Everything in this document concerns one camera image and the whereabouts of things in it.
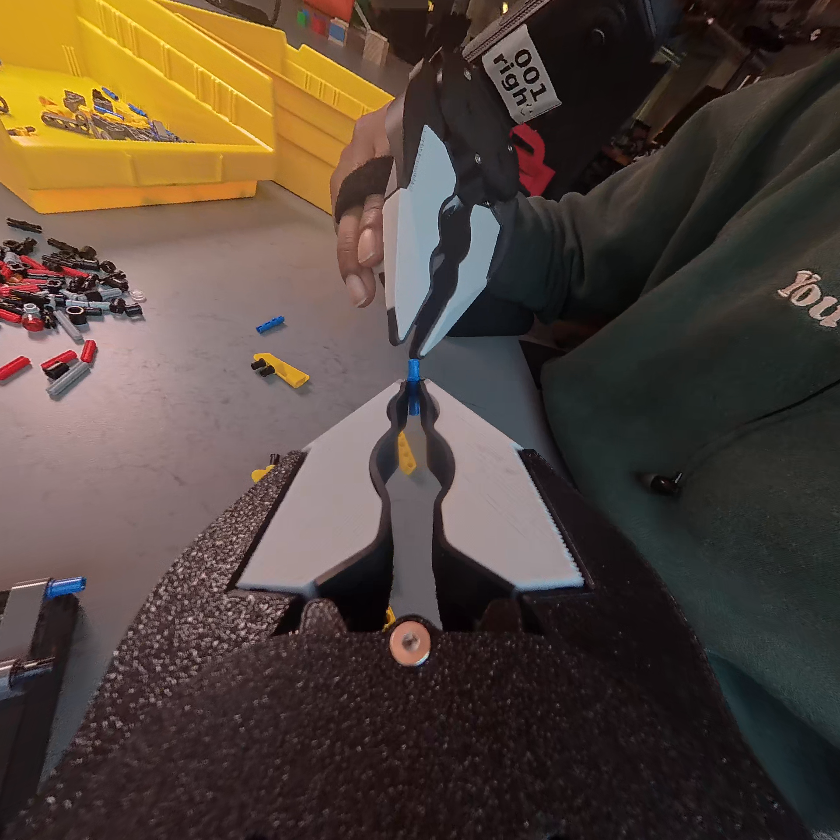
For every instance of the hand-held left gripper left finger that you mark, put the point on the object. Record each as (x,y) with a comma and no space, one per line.
(315,518)

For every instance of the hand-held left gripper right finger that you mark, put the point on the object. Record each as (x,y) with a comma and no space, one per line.
(505,518)

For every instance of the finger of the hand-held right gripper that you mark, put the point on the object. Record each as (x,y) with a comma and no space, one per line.
(476,262)
(413,229)

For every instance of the yellow curved lego panel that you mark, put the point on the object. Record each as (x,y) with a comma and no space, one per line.
(289,373)
(262,474)

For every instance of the blue lego pin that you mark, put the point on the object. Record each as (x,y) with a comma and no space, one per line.
(269,325)
(413,387)

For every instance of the pile of small lego connectors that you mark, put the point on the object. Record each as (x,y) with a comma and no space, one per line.
(59,289)

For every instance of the black and yellow lego assembly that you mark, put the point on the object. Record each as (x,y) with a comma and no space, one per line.
(33,656)

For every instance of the heap of grey blue lego parts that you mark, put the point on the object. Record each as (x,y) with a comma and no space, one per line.
(98,121)

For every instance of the person's right hand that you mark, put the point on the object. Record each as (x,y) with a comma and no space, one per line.
(358,253)

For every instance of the red step stool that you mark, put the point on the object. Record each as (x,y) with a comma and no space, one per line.
(533,167)

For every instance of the yellow plastic bin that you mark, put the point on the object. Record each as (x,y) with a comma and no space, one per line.
(321,98)
(164,170)

